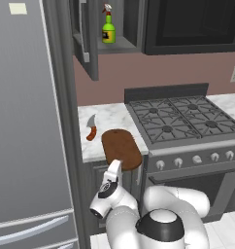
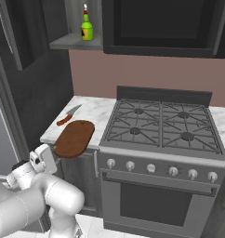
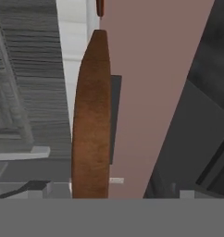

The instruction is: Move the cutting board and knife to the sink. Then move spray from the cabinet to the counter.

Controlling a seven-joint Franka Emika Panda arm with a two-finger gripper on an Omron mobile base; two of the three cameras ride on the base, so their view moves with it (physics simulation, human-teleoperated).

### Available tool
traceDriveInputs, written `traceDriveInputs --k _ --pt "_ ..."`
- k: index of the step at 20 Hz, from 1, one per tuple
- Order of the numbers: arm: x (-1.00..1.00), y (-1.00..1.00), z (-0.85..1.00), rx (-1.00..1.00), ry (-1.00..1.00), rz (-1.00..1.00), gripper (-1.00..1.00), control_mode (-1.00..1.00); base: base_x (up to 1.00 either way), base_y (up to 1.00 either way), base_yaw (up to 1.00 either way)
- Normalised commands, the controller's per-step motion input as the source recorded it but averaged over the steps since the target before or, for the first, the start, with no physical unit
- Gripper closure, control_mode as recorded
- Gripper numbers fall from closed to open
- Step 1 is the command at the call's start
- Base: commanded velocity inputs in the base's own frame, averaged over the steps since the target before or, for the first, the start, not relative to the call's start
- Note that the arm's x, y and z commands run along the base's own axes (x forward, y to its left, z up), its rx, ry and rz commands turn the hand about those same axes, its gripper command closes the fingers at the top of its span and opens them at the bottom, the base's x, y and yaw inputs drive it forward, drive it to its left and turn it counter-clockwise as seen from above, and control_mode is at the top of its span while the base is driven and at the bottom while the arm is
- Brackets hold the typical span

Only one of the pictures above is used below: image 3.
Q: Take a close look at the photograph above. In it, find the small pale grey block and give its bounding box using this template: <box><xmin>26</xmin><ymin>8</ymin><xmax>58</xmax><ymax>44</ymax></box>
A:
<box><xmin>108</xmin><ymin>177</ymin><xmax>125</xmax><ymax>185</ymax></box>

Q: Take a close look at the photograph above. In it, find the brown-handled knife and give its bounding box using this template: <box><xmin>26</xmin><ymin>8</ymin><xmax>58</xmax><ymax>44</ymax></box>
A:
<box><xmin>96</xmin><ymin>0</ymin><xmax>106</xmax><ymax>19</ymax></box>

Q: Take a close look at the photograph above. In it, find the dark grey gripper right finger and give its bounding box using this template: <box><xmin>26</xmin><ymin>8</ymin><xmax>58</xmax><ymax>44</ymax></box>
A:
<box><xmin>169</xmin><ymin>181</ymin><xmax>224</xmax><ymax>199</ymax></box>

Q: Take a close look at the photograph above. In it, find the brown wooden cutting board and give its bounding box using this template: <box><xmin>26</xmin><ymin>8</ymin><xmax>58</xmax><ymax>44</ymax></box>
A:
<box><xmin>70</xmin><ymin>29</ymin><xmax>113</xmax><ymax>199</ymax></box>

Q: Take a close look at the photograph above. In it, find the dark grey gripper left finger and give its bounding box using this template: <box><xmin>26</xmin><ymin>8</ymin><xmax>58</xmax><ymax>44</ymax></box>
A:
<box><xmin>0</xmin><ymin>180</ymin><xmax>55</xmax><ymax>199</ymax></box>

